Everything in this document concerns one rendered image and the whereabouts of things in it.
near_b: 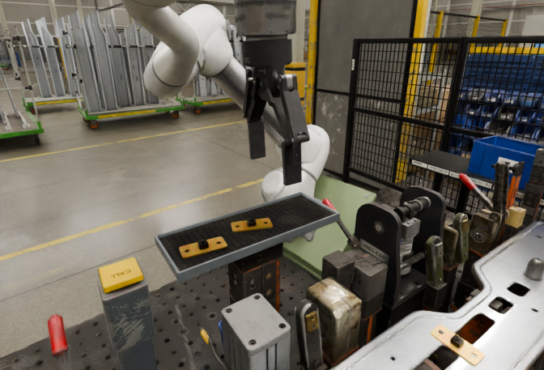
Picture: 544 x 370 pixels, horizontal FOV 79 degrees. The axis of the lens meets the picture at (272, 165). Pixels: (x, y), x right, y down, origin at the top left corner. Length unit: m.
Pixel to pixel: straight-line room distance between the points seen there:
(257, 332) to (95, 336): 0.75
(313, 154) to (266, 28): 0.83
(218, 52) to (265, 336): 0.77
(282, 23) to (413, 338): 0.60
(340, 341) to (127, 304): 0.37
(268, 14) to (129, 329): 0.55
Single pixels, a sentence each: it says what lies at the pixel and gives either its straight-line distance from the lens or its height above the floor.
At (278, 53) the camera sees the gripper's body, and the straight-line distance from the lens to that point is 0.50.
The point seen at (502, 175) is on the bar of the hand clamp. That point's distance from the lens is 1.09.
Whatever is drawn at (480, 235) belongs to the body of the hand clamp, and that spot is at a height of 0.99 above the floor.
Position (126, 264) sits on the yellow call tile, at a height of 1.16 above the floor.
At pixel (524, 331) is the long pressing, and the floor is 1.00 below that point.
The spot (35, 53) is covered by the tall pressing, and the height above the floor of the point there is 1.33.
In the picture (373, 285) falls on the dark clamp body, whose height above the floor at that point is 1.05.
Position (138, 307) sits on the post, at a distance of 0.64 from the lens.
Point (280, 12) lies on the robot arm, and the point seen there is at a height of 1.56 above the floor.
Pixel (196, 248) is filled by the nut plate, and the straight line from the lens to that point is 0.64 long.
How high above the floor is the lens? 1.52
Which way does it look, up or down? 20 degrees down
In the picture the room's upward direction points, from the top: straight up
